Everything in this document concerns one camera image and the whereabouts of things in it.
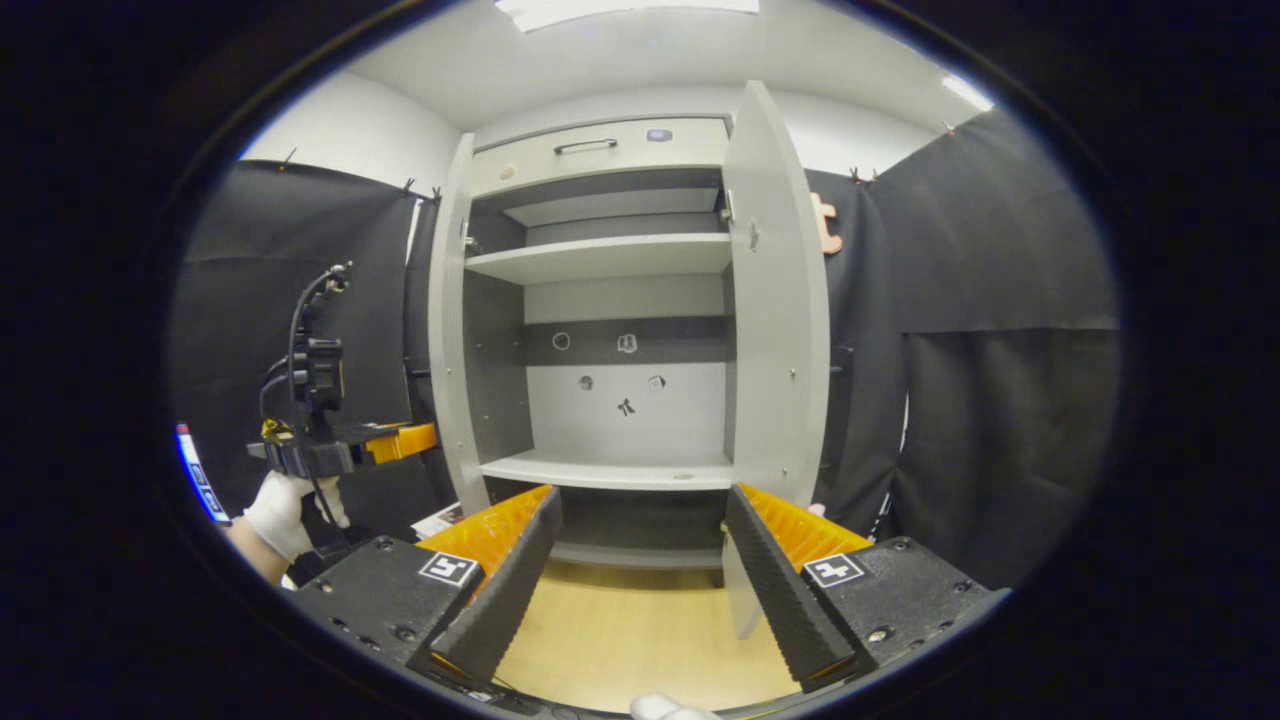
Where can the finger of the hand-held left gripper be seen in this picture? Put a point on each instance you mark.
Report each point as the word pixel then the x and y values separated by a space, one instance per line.
pixel 400 443

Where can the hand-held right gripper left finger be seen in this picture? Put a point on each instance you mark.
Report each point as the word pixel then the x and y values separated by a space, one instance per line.
pixel 500 600

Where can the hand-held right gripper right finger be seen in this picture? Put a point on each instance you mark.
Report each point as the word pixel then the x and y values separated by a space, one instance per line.
pixel 785 600

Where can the beige shoe cabinet door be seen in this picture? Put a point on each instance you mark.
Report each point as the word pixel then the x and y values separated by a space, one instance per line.
pixel 775 300
pixel 450 350

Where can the double-door shoe cabinet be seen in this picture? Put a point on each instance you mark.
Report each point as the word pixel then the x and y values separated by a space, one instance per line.
pixel 625 420

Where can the beige cabinet drawer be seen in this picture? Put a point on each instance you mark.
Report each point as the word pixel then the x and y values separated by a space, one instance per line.
pixel 620 160

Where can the printed booklet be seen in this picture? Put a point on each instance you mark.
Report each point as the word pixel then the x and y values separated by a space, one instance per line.
pixel 440 520

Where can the white printed board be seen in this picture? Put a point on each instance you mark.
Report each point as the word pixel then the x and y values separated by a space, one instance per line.
pixel 200 475

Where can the black backdrop cloth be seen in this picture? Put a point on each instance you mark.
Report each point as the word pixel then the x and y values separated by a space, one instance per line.
pixel 1000 250

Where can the long ceiling light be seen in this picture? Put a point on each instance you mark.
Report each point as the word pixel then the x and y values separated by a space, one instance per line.
pixel 620 10

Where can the small ceiling light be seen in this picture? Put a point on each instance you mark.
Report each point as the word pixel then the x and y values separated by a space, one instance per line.
pixel 968 92

